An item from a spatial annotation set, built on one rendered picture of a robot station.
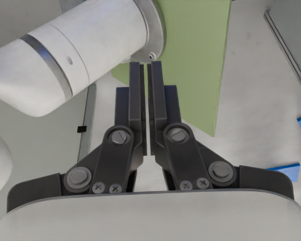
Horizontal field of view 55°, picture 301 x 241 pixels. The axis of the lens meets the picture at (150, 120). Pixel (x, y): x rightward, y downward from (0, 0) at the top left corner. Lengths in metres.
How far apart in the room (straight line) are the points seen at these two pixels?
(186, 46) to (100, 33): 0.14
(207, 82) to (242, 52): 1.50
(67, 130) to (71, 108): 0.18
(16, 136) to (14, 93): 1.51
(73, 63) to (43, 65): 0.04
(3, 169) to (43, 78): 0.14
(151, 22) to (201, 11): 0.11
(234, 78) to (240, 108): 0.34
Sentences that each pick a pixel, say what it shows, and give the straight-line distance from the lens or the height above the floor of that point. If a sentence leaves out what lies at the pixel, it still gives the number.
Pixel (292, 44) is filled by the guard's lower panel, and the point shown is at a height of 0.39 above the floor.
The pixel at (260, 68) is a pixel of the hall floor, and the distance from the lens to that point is 2.15.
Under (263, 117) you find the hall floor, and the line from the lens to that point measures 2.56.
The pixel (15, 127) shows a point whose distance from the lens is 1.99.
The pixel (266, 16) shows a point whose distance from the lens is 1.86.
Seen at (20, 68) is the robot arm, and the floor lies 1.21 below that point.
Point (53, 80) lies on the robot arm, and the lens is 0.45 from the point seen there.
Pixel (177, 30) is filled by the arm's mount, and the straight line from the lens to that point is 0.50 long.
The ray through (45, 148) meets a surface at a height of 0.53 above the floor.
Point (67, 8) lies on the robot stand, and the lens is 0.69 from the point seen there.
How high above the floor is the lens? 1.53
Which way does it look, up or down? 40 degrees down
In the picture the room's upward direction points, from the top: 177 degrees clockwise
